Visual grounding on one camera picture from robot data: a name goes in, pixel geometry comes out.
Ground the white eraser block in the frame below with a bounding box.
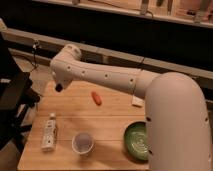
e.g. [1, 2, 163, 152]
[132, 96, 144, 107]

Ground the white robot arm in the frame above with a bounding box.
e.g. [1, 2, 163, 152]
[50, 44, 213, 171]

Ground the green ceramic plate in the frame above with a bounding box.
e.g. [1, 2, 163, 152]
[123, 121, 148, 162]

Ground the orange carrot toy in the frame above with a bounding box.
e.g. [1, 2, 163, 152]
[91, 91, 102, 105]

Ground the black chair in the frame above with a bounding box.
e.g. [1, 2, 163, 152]
[0, 33, 40, 152]

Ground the white tube bottle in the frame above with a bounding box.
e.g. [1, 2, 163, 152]
[41, 113, 57, 151]

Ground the black cable left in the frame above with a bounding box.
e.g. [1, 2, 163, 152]
[21, 40, 40, 74]

